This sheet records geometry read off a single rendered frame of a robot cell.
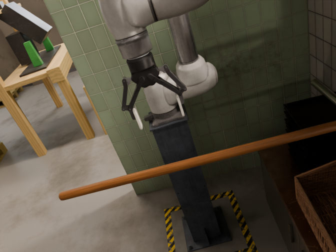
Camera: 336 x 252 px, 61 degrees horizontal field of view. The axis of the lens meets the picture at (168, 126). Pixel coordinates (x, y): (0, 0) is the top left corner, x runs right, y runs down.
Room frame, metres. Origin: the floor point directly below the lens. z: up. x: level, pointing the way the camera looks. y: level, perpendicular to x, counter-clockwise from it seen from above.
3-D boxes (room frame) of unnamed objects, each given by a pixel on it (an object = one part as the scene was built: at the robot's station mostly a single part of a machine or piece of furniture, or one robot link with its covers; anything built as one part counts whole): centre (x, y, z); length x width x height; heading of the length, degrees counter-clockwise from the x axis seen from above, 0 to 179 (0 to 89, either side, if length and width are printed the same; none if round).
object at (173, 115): (1.45, 0.00, 1.03); 0.22 x 0.18 x 0.06; 86
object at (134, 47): (0.80, 0.01, 1.58); 0.09 x 0.09 x 0.06
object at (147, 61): (0.79, 0.01, 1.50); 0.08 x 0.07 x 0.09; 86
